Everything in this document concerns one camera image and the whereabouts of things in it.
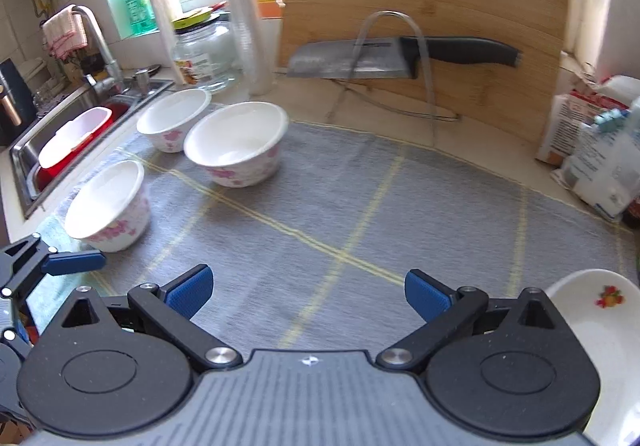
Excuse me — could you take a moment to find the white fruit print plate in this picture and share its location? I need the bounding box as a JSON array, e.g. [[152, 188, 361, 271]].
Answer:
[[544, 268, 640, 446]]

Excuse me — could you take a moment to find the steel sink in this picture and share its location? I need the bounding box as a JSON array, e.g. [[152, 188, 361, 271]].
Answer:
[[9, 76, 176, 219]]

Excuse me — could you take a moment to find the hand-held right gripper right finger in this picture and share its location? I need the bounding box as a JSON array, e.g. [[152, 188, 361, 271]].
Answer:
[[375, 269, 559, 373]]

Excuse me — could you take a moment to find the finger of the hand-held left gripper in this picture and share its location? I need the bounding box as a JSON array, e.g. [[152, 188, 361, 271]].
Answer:
[[0, 233, 107, 300], [0, 321, 34, 422]]

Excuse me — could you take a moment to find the black handled kitchen knife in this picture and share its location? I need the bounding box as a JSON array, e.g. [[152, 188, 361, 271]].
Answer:
[[287, 36, 522, 81]]

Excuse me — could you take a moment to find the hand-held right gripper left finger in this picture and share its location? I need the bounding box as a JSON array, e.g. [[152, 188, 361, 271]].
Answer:
[[60, 264, 244, 373]]

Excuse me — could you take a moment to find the white plastic wrap roll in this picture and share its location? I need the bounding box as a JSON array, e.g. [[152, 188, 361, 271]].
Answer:
[[145, 0, 183, 84]]

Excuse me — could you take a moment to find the stack of clear plastic cups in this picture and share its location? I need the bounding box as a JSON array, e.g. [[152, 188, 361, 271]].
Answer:
[[212, 0, 273, 97]]

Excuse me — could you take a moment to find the metal wire knife rack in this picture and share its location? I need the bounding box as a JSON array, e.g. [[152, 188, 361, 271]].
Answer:
[[325, 11, 461, 147]]

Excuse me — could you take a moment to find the dark bottle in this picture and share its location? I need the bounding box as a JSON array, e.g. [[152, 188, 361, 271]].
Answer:
[[620, 196, 640, 227]]

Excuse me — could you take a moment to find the grey checked table mat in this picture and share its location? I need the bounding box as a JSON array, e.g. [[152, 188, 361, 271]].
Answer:
[[30, 118, 640, 357]]

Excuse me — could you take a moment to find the pink checked cloth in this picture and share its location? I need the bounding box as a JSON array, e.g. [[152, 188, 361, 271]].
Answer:
[[41, 8, 88, 61]]

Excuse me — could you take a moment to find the white blue printed packet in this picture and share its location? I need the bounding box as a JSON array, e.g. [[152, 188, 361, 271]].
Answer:
[[560, 98, 640, 222]]

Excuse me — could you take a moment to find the metal faucet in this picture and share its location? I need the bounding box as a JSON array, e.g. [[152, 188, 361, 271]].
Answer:
[[72, 5, 126, 99]]

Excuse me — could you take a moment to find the red plastic basin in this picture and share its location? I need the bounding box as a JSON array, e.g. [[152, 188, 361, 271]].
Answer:
[[37, 101, 131, 189]]

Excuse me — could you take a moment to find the white pink flower bowl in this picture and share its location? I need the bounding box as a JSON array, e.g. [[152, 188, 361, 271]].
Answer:
[[183, 101, 290, 188], [65, 159, 152, 253], [136, 87, 213, 154]]

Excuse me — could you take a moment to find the black air fryer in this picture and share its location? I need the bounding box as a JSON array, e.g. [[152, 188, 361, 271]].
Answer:
[[0, 58, 38, 147]]

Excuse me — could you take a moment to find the glass jar with green lid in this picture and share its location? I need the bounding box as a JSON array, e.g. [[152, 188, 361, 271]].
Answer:
[[172, 8, 246, 92]]

